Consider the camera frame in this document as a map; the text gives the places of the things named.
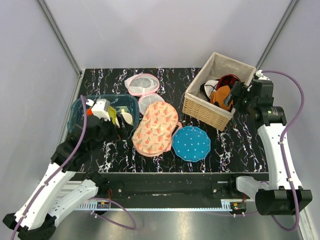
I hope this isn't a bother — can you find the red and black bra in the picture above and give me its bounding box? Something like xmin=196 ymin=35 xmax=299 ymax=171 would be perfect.
xmin=217 ymin=74 xmax=240 ymax=88

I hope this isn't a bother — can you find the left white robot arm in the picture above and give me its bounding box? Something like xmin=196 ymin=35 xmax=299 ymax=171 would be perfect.
xmin=2 ymin=115 xmax=132 ymax=240

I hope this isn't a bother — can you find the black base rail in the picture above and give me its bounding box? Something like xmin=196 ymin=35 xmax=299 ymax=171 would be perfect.
xmin=67 ymin=171 xmax=271 ymax=210

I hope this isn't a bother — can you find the blue polka dot plate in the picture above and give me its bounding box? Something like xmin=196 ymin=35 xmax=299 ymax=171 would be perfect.
xmin=172 ymin=126 xmax=211 ymax=163

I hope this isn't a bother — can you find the purple cable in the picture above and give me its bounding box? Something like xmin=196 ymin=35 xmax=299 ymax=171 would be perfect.
xmin=207 ymin=70 xmax=306 ymax=231
xmin=11 ymin=94 xmax=137 ymax=240

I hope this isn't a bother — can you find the right aluminium frame post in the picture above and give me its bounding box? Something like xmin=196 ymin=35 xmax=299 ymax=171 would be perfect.
xmin=255 ymin=0 xmax=301 ymax=70

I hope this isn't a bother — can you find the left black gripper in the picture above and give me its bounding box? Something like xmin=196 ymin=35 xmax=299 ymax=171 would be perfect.
xmin=89 ymin=113 xmax=134 ymax=151

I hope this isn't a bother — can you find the floral mesh laundry bag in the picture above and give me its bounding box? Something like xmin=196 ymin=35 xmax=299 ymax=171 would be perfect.
xmin=132 ymin=101 xmax=182 ymax=157

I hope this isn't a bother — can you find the cream cup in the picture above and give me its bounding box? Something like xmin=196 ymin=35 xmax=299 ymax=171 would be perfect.
xmin=120 ymin=112 xmax=134 ymax=126

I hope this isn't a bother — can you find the orange bra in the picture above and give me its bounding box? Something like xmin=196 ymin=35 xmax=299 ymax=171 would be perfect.
xmin=210 ymin=85 xmax=233 ymax=112

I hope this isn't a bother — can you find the orange plastic lid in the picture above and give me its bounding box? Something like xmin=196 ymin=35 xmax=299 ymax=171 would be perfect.
xmin=86 ymin=108 xmax=93 ymax=116

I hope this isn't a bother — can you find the aluminium frame post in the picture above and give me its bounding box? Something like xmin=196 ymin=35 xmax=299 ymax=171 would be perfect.
xmin=255 ymin=0 xmax=301 ymax=70
xmin=36 ymin=0 xmax=82 ymax=77

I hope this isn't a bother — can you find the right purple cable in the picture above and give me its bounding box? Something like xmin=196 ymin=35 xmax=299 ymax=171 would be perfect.
xmin=207 ymin=70 xmax=306 ymax=231

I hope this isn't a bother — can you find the left aluminium frame post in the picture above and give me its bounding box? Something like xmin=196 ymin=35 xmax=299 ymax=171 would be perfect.
xmin=36 ymin=0 xmax=82 ymax=77

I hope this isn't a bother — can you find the yellow polka dot plate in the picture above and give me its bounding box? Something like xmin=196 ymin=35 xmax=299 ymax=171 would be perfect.
xmin=107 ymin=105 xmax=120 ymax=127

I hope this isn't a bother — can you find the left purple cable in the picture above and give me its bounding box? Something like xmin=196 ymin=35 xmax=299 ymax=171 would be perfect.
xmin=11 ymin=94 xmax=137 ymax=240

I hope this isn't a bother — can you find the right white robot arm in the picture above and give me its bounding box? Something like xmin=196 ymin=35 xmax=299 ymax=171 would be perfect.
xmin=224 ymin=79 xmax=313 ymax=216

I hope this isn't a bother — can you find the wicker basket with liner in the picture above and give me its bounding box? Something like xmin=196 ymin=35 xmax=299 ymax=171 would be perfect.
xmin=182 ymin=52 xmax=256 ymax=131

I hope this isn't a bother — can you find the white round mesh bra bag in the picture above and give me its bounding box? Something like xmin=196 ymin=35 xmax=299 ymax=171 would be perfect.
xmin=124 ymin=73 xmax=165 ymax=115

